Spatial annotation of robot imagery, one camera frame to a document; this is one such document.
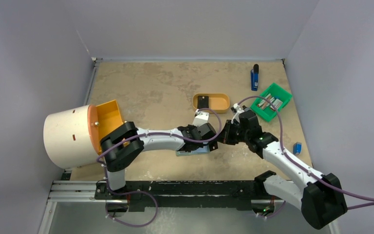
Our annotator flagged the grey-green card holder wallet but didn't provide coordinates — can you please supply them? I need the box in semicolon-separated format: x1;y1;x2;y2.
176;145;210;156

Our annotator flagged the black credit card stack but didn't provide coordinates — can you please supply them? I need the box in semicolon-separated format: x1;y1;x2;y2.
197;96;209;109

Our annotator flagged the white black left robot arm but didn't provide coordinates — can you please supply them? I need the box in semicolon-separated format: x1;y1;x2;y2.
100;121;218;199

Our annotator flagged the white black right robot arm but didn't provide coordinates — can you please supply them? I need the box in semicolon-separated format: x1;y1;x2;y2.
218;110;348;230

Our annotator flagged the tan oval tray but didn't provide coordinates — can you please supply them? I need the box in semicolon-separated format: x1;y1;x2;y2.
192;93;230;114

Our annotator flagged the orange pencil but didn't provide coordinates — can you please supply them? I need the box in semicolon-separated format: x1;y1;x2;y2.
259;96;274;110

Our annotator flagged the white red staple box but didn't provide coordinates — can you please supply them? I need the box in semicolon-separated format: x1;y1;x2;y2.
270;98;283;111

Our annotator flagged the green plastic bin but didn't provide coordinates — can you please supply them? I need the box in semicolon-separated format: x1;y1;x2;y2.
250;83;292;122

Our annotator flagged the small blue object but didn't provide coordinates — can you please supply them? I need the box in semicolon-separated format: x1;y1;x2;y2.
293;142;302;155

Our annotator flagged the yellow drawer box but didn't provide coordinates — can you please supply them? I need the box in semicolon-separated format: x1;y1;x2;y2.
96;99;125;140

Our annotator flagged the white cylinder container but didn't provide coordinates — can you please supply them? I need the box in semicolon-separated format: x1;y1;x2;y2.
43;105;100;169

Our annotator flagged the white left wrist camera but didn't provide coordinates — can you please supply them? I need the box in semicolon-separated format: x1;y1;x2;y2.
192;109;209;127

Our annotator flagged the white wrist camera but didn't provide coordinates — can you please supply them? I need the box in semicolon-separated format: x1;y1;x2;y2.
192;109;209;127
231;103;244;124

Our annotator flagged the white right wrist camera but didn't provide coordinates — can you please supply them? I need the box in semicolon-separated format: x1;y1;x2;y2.
231;103;244;124

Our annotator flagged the black aluminium base frame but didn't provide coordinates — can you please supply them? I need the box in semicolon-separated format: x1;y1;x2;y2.
46;169;333;214

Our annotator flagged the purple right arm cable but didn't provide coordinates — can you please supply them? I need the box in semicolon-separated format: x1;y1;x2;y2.
233;96;374;220

